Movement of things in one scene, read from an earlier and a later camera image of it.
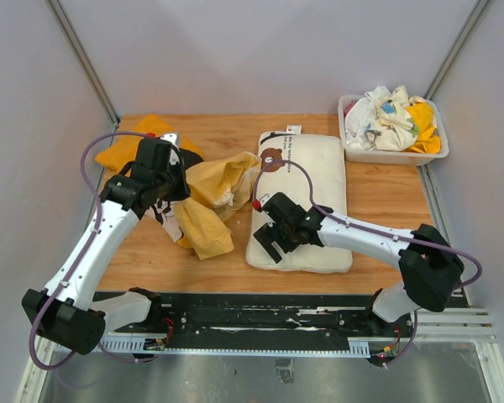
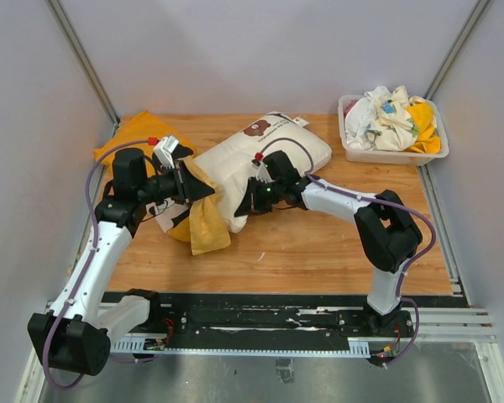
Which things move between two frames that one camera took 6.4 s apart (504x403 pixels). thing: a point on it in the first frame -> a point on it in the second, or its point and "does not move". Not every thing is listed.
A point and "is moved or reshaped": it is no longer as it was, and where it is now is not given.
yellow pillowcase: [220, 190] is moved or reshaped
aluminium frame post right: [481, 7] does not move
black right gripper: [273, 231] -> [255, 198]
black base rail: [350, 315] does not move
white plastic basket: [389, 156] does not move
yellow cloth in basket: [428, 140] does not move
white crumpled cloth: [380, 121] does not move
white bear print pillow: [309, 170] -> [229, 161]
